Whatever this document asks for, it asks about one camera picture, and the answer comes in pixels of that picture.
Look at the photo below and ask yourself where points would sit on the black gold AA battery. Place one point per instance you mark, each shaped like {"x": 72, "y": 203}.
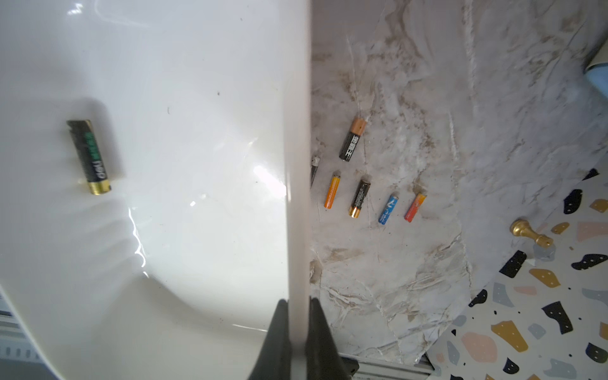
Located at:
{"x": 360, "y": 195}

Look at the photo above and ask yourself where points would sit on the orange AA battery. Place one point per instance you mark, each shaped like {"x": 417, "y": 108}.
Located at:
{"x": 415, "y": 206}

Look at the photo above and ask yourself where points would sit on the grey black AAA battery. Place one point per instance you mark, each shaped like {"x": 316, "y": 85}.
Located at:
{"x": 315, "y": 161}

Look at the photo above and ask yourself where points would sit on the orange AAA battery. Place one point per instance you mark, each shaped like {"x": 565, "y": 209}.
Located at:
{"x": 332, "y": 190}

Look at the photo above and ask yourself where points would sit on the black copper AA battery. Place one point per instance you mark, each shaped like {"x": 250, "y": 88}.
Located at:
{"x": 352, "y": 139}

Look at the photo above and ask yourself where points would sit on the black green AAA battery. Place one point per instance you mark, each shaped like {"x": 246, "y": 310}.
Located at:
{"x": 89, "y": 154}

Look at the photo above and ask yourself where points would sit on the blue AAA battery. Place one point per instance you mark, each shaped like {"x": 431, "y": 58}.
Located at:
{"x": 389, "y": 208}

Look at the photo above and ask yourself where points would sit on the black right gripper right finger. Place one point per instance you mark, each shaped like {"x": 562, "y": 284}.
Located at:
{"x": 323, "y": 359}

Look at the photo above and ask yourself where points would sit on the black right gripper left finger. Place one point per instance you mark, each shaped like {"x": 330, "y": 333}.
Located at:
{"x": 274, "y": 360}

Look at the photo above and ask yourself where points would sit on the white plastic storage box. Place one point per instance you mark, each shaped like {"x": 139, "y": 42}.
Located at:
{"x": 176, "y": 272}

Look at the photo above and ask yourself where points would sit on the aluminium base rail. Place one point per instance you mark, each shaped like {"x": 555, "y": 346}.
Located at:
{"x": 365, "y": 368}

